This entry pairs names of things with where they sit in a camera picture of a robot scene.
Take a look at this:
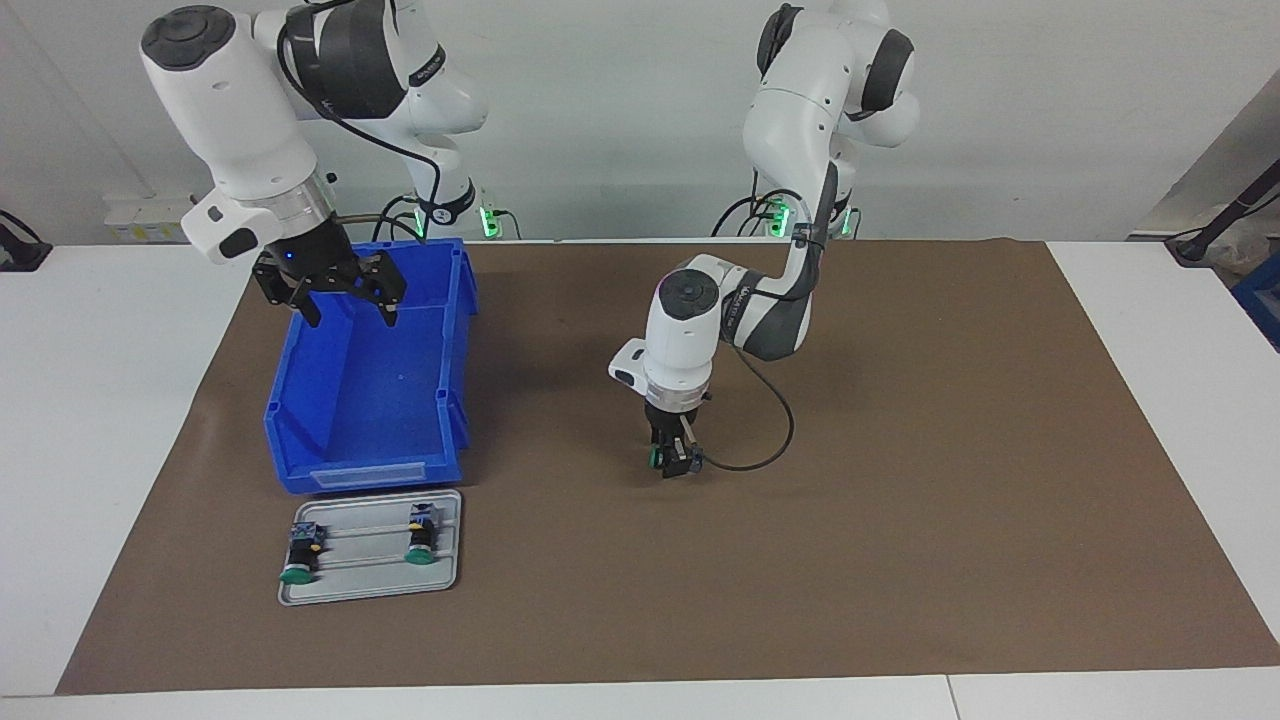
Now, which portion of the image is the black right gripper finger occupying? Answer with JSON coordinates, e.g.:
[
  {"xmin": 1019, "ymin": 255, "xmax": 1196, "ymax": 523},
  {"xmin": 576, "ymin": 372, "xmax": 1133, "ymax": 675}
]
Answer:
[
  {"xmin": 350, "ymin": 250, "xmax": 406, "ymax": 328},
  {"xmin": 253, "ymin": 262, "xmax": 323, "ymax": 329}
]

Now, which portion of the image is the green push button switch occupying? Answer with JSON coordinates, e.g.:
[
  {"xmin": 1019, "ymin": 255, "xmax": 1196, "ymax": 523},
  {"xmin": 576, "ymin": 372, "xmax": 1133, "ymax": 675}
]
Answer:
[
  {"xmin": 278, "ymin": 520, "xmax": 327, "ymax": 586},
  {"xmin": 647, "ymin": 446, "xmax": 703, "ymax": 479},
  {"xmin": 403, "ymin": 503, "xmax": 442, "ymax": 566}
]

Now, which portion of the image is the blue plastic storage bin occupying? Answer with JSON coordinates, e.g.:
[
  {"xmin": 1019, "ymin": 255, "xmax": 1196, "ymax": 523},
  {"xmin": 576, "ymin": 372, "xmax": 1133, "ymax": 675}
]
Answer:
[{"xmin": 263, "ymin": 238, "xmax": 479, "ymax": 496}]

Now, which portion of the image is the brown paper table mat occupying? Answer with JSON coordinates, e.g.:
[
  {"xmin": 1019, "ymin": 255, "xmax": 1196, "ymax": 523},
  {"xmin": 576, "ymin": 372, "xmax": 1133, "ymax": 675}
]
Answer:
[{"xmin": 55, "ymin": 238, "xmax": 1280, "ymax": 696}]

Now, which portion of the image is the black clamp stand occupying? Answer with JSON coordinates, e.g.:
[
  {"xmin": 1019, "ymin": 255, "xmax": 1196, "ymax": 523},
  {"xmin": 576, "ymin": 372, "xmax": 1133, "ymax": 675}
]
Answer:
[{"xmin": 0, "ymin": 208, "xmax": 53, "ymax": 273}]

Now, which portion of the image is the grey metal tray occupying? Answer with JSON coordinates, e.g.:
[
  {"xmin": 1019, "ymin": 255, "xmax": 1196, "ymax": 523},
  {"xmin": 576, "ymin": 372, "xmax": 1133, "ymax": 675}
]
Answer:
[{"xmin": 277, "ymin": 488, "xmax": 463, "ymax": 607}]

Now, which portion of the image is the blue crate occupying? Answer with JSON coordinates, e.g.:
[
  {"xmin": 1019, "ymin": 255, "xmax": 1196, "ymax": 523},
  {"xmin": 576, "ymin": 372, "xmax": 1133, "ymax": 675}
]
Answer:
[{"xmin": 1232, "ymin": 250, "xmax": 1280, "ymax": 353}]

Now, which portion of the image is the black tripod pole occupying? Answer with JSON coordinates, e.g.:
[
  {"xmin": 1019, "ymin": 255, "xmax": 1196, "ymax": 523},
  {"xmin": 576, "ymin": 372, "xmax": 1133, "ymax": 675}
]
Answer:
[{"xmin": 1165, "ymin": 158, "xmax": 1280, "ymax": 266}]

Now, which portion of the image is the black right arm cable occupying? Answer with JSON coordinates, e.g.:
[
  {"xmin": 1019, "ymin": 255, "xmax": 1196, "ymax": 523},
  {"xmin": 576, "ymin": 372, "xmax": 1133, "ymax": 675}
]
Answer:
[{"xmin": 275, "ymin": 10, "xmax": 446, "ymax": 246}]

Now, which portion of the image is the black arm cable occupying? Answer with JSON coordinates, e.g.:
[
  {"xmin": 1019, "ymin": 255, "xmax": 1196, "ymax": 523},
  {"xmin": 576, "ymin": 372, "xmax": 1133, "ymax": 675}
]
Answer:
[
  {"xmin": 685, "ymin": 185, "xmax": 841, "ymax": 473},
  {"xmin": 275, "ymin": 10, "xmax": 446, "ymax": 246}
]

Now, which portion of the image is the black right base cable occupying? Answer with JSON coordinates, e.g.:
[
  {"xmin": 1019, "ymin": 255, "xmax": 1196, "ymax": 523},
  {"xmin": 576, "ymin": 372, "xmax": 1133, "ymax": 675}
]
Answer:
[{"xmin": 372, "ymin": 195, "xmax": 421, "ymax": 241}]

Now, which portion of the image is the black base cable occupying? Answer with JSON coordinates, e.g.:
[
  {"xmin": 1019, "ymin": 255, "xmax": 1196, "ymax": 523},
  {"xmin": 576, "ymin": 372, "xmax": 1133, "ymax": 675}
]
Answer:
[
  {"xmin": 372, "ymin": 195, "xmax": 421, "ymax": 241},
  {"xmin": 710, "ymin": 188, "xmax": 801, "ymax": 241}
]

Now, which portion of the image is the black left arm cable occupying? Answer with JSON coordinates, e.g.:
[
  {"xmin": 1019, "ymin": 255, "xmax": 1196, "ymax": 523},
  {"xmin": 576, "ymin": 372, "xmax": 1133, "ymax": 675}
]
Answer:
[{"xmin": 685, "ymin": 185, "xmax": 841, "ymax": 473}]

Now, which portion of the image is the black left base cable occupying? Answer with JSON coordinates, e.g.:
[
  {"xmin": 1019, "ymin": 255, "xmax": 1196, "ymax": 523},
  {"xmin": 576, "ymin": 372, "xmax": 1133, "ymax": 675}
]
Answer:
[{"xmin": 710, "ymin": 188, "xmax": 801, "ymax": 241}]

